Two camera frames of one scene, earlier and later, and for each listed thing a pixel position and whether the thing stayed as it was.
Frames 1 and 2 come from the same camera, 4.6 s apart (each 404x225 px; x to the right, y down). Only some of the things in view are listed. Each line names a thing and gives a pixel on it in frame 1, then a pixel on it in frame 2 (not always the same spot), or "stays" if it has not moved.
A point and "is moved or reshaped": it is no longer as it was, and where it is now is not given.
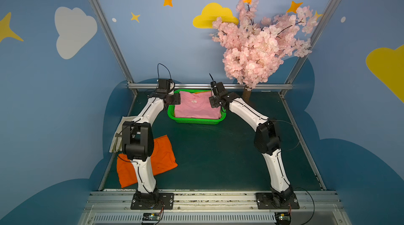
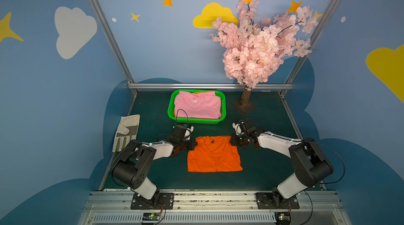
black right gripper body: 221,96 -> 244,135
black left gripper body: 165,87 -> 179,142
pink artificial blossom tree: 253,47 stays
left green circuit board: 151,217 stays
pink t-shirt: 197,105 stays
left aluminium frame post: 109,30 stays
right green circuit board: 283,218 stays
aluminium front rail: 214,207 stays
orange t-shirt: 162,160 is moved or reshaped
